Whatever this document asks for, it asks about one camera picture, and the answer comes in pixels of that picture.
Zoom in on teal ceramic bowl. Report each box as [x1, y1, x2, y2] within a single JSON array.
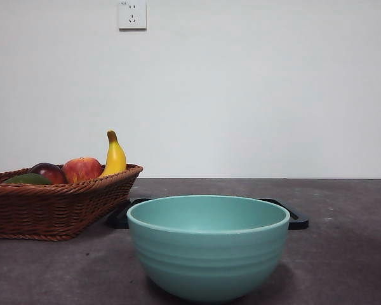
[[126, 194, 291, 302]]

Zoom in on dark red plum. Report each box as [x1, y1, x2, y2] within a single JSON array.
[[29, 162, 67, 185]]

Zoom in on yellow banana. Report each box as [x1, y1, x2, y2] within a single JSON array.
[[98, 129, 128, 178]]

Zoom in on red yellow apple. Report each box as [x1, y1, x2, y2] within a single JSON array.
[[62, 156, 103, 184]]

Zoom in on brown wicker basket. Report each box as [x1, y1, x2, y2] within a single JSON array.
[[0, 163, 144, 241]]

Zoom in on green avocado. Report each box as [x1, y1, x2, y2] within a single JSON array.
[[2, 173, 53, 186]]

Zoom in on white wall socket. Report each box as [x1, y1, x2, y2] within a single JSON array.
[[119, 0, 147, 32]]

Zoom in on black rectangular tray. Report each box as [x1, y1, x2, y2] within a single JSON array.
[[105, 196, 309, 230]]

